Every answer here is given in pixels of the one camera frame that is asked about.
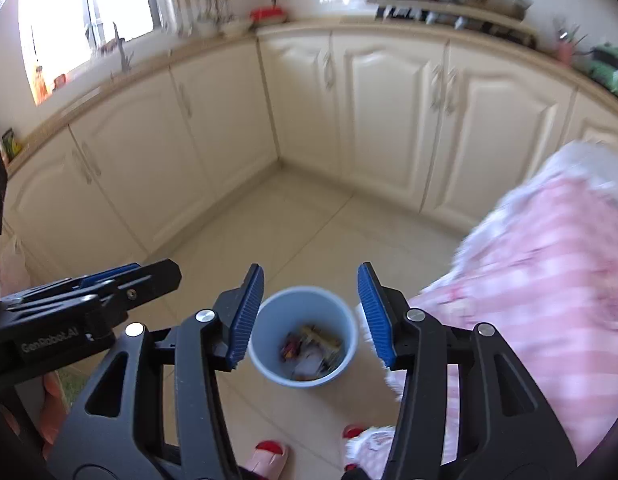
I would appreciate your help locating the green electric cooker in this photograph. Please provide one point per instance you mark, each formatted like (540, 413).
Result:
(609, 67)

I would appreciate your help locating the steel kitchen faucet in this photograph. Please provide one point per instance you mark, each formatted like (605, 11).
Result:
(121, 50)

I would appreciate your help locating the small green packet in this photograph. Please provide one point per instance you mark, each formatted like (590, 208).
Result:
(11, 143)

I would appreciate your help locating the red slipper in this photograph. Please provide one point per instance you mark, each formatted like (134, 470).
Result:
(266, 455)
(353, 431)

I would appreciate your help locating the row of hanging kitchen utensils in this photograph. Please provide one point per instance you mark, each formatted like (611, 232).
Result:
(204, 10)

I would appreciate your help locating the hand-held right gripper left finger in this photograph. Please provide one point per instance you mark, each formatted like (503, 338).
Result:
(246, 310)

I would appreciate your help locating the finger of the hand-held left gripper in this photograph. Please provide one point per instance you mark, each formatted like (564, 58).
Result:
(139, 285)
(111, 272)

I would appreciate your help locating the pink utensil holder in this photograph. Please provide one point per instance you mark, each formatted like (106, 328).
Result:
(566, 52)

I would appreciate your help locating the pile of snack wrappers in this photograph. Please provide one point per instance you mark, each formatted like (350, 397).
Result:
(309, 355)

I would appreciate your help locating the orange bottle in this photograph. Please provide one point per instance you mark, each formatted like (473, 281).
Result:
(40, 85)

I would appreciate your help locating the light blue plastic bin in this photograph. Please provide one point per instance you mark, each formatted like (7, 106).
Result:
(289, 305)

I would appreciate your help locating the small jar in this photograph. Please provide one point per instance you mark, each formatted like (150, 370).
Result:
(59, 79)

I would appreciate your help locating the black glass gas stove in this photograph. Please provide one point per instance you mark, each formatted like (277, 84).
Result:
(439, 15)

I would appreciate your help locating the white lace table cover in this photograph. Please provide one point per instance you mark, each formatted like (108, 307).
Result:
(579, 157)

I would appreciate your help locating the person's left hand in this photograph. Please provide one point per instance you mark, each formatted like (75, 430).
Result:
(54, 405)

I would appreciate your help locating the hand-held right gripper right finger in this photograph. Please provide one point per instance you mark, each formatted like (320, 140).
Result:
(376, 315)

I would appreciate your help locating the sliding kitchen window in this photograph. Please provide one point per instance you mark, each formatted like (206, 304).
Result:
(89, 10)

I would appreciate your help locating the red plastic box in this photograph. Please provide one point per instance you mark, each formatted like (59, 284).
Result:
(266, 15)

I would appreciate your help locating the cream lower kitchen cabinets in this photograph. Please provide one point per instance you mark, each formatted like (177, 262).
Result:
(384, 110)

